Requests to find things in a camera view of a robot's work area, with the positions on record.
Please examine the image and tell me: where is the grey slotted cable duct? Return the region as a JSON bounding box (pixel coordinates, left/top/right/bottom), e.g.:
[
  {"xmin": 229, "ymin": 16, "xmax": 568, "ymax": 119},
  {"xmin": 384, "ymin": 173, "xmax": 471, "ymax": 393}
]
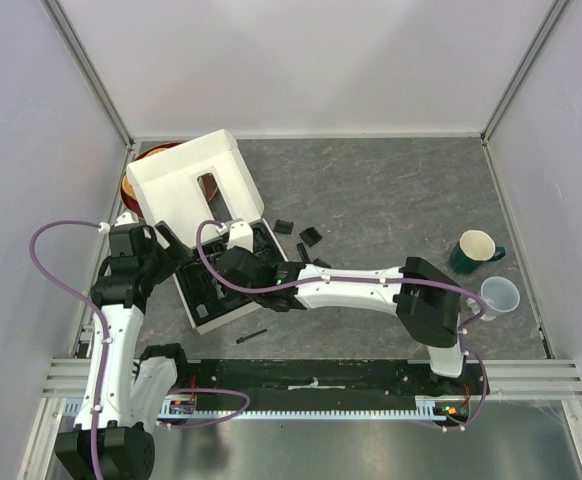
[{"xmin": 65, "ymin": 397, "xmax": 447, "ymax": 421}]

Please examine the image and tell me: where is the small black cleaning brush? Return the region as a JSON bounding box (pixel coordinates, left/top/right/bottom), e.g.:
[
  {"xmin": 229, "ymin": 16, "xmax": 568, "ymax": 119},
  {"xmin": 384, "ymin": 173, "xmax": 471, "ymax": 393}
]
[{"xmin": 235, "ymin": 328, "xmax": 268, "ymax": 345}]

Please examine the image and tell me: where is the black comb guard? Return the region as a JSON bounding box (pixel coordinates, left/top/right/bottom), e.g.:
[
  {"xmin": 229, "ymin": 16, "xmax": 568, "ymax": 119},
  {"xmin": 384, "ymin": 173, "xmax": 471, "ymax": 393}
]
[
  {"xmin": 312, "ymin": 258, "xmax": 331, "ymax": 268},
  {"xmin": 274, "ymin": 219, "xmax": 294, "ymax": 235},
  {"xmin": 299, "ymin": 227, "xmax": 323, "ymax": 247}
]

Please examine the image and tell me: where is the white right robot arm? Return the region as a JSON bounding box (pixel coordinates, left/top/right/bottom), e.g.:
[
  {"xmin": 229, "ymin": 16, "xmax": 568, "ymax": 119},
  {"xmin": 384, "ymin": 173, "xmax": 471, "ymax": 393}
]
[{"xmin": 213, "ymin": 240, "xmax": 465, "ymax": 394}]

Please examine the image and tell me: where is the red wooden bowl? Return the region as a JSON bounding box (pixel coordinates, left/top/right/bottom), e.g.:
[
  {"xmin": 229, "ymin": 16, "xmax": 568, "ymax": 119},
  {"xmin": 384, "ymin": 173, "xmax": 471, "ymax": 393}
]
[{"xmin": 120, "ymin": 142, "xmax": 180, "ymax": 220}]

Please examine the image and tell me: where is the green ceramic mug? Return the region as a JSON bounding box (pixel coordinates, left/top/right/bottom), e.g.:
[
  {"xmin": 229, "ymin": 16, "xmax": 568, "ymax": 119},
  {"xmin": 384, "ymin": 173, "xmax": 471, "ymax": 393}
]
[{"xmin": 449, "ymin": 230, "xmax": 506, "ymax": 275}]

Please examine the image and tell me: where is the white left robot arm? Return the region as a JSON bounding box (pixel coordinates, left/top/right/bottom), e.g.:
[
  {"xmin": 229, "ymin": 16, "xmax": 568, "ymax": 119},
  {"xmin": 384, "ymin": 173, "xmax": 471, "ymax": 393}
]
[{"xmin": 54, "ymin": 212, "xmax": 191, "ymax": 479}]

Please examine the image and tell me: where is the black plastic box tray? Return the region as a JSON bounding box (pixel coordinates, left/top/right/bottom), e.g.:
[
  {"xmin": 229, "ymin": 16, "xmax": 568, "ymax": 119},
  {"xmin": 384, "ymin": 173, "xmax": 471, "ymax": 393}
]
[{"xmin": 174, "ymin": 219, "xmax": 287, "ymax": 334}]

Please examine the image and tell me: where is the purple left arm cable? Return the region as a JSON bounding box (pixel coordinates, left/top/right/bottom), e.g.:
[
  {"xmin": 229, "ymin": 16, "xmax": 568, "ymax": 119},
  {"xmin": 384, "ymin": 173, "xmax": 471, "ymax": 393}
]
[{"xmin": 29, "ymin": 219, "xmax": 117, "ymax": 480}]

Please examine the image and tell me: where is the aluminium front frame rail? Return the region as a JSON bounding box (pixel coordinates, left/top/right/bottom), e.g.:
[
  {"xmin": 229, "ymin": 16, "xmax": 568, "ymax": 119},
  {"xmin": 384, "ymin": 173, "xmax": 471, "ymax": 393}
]
[{"xmin": 42, "ymin": 358, "xmax": 582, "ymax": 401}]

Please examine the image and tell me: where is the clear plastic measuring cup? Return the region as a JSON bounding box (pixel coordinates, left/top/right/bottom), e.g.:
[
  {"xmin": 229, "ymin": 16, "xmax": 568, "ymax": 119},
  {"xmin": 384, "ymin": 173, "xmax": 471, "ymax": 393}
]
[{"xmin": 479, "ymin": 276, "xmax": 521, "ymax": 321}]

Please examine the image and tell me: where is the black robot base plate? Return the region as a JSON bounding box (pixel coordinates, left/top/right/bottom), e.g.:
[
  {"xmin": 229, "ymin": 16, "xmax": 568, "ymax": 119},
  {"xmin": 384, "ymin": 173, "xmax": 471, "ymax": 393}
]
[{"xmin": 176, "ymin": 359, "xmax": 485, "ymax": 412}]

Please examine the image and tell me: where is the small black clipper attachment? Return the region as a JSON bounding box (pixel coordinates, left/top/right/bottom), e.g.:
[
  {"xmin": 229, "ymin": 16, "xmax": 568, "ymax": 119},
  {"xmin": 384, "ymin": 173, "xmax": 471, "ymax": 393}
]
[{"xmin": 296, "ymin": 243, "xmax": 310, "ymax": 263}]

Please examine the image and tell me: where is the white cardboard clipper box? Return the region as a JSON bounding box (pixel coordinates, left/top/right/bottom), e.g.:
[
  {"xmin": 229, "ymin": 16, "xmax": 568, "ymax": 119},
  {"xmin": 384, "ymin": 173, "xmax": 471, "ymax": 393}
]
[{"xmin": 124, "ymin": 128, "xmax": 290, "ymax": 337}]

